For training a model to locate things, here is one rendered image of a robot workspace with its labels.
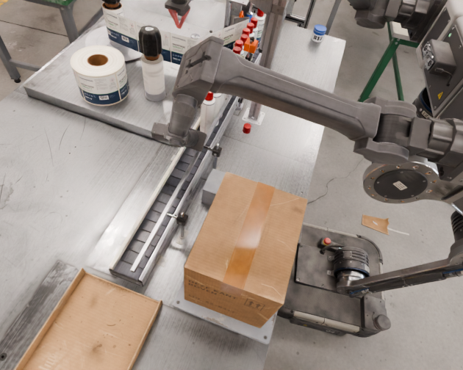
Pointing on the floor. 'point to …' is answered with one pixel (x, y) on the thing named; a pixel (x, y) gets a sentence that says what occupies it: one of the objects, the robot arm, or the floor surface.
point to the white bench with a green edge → (59, 52)
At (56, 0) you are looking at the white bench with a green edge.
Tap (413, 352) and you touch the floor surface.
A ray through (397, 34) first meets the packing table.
